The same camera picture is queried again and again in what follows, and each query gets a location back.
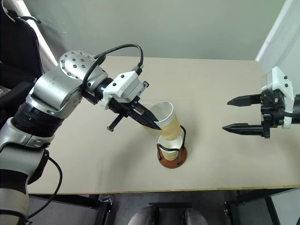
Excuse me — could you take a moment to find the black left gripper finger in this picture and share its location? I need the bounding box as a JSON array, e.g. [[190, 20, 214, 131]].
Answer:
[[128, 112, 162, 131], [135, 103, 157, 122]]

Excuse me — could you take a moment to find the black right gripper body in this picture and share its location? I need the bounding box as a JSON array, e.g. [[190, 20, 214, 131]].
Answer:
[[259, 90, 293, 128]]

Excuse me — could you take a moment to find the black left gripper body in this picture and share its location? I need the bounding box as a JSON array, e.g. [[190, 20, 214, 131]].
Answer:
[[106, 81, 150, 132]]

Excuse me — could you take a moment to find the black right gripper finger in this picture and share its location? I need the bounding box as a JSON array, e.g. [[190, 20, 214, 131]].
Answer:
[[222, 122, 271, 139], [226, 94, 263, 106]]

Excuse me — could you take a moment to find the white panel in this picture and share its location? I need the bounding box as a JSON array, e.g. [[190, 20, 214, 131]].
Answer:
[[255, 0, 300, 79]]

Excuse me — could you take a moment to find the dark rounded shape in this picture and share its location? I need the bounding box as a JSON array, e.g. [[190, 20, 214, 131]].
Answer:
[[127, 205, 160, 225]]

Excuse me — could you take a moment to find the black chair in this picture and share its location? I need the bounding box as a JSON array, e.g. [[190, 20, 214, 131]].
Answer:
[[0, 0, 45, 119]]

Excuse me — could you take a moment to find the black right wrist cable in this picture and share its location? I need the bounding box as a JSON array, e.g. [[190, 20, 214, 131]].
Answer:
[[280, 109, 300, 118]]

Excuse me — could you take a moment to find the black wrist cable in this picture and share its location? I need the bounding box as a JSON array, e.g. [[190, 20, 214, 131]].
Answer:
[[81, 43, 144, 94], [280, 109, 300, 118]]

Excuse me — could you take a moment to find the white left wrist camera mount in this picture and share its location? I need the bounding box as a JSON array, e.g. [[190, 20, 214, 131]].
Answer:
[[101, 70, 144, 110]]

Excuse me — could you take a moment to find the black wire cup holder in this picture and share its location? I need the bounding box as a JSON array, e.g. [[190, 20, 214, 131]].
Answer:
[[156, 125, 188, 170]]

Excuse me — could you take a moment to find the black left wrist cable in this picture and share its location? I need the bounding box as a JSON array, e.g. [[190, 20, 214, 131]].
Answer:
[[81, 43, 144, 94]]

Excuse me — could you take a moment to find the black table frame leg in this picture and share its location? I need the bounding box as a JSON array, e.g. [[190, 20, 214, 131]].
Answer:
[[28, 194, 113, 225], [223, 187, 300, 225]]

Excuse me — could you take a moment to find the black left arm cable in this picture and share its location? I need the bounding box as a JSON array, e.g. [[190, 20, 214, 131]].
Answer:
[[26, 156, 63, 222]]

